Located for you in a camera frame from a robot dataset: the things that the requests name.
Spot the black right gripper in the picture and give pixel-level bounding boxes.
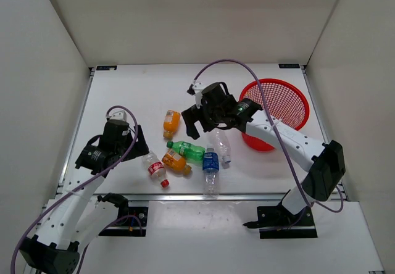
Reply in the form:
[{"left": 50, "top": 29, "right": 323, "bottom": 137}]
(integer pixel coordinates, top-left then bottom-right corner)
[{"left": 183, "top": 100, "right": 225, "bottom": 139}]

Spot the red label clear bottle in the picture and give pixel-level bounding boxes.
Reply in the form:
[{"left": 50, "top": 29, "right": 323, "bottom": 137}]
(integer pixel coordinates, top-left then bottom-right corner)
[{"left": 142, "top": 151, "right": 170, "bottom": 189}]

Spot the clear plastic bottle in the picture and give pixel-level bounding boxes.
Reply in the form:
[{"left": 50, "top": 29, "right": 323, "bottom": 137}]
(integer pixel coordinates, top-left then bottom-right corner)
[{"left": 211, "top": 129, "right": 231, "bottom": 164}]

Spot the orange soda bottle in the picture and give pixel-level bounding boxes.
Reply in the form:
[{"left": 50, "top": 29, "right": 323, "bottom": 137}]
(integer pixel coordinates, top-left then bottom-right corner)
[
  {"left": 162, "top": 149, "right": 192, "bottom": 175},
  {"left": 163, "top": 110, "right": 181, "bottom": 140}
]

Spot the green plastic bottle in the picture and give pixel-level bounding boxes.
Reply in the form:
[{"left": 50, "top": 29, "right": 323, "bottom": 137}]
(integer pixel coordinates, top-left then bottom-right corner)
[{"left": 167, "top": 141, "right": 206, "bottom": 165}]

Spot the blue label water bottle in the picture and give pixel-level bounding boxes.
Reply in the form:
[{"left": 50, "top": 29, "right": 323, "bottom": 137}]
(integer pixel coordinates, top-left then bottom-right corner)
[{"left": 202, "top": 144, "right": 220, "bottom": 196}]

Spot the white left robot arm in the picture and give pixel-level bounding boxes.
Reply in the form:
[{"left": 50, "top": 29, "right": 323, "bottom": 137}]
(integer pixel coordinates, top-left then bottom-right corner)
[{"left": 14, "top": 117, "right": 148, "bottom": 273}]

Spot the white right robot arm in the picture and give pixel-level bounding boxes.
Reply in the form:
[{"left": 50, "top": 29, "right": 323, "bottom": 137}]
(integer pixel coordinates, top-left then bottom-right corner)
[{"left": 181, "top": 81, "right": 345, "bottom": 225}]

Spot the left black table label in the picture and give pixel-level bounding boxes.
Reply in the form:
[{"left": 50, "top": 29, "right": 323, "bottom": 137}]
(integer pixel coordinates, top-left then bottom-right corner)
[{"left": 96, "top": 65, "right": 117, "bottom": 71}]

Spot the black table label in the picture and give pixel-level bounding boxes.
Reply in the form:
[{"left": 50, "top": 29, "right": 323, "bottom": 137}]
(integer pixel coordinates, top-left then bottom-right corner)
[
  {"left": 278, "top": 64, "right": 301, "bottom": 69},
  {"left": 96, "top": 65, "right": 117, "bottom": 71}
]

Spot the red mesh plastic basket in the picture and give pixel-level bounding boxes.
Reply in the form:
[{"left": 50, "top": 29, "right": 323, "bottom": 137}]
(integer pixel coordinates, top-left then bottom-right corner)
[{"left": 239, "top": 78, "right": 310, "bottom": 152}]

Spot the right black table label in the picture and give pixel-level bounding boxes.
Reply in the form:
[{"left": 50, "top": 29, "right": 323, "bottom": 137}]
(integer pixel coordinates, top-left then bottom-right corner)
[{"left": 278, "top": 64, "right": 301, "bottom": 69}]

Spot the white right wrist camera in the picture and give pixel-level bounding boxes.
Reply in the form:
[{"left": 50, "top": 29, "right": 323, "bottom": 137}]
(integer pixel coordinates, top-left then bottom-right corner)
[{"left": 187, "top": 80, "right": 206, "bottom": 96}]

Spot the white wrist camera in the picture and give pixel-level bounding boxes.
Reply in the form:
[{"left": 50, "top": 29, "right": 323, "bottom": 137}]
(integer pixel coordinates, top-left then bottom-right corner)
[
  {"left": 187, "top": 80, "right": 206, "bottom": 96},
  {"left": 106, "top": 110, "right": 127, "bottom": 122}
]

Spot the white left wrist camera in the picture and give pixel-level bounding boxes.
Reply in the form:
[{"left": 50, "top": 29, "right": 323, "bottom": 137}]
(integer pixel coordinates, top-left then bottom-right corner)
[{"left": 106, "top": 110, "right": 127, "bottom": 122}]

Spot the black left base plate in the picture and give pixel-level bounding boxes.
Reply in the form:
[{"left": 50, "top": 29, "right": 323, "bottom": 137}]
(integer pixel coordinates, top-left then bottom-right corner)
[{"left": 99, "top": 202, "right": 149, "bottom": 238}]

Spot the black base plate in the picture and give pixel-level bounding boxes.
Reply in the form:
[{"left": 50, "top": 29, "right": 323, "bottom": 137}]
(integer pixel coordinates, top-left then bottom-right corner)
[
  {"left": 243, "top": 206, "right": 318, "bottom": 239},
  {"left": 99, "top": 202, "right": 149, "bottom": 238}
]

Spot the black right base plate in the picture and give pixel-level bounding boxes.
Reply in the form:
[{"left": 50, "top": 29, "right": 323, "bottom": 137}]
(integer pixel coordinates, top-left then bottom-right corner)
[{"left": 243, "top": 206, "right": 318, "bottom": 239}]

